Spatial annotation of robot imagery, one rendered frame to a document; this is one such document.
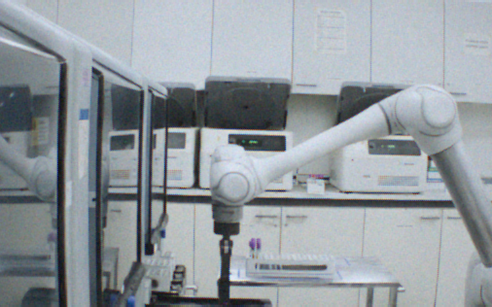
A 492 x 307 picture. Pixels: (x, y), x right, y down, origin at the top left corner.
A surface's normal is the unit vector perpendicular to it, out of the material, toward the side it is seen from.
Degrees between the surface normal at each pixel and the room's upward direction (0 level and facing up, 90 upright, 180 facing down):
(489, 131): 90
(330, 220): 90
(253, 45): 90
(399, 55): 90
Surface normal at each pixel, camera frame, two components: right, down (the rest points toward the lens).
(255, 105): 0.00, 0.82
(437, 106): 0.04, -0.04
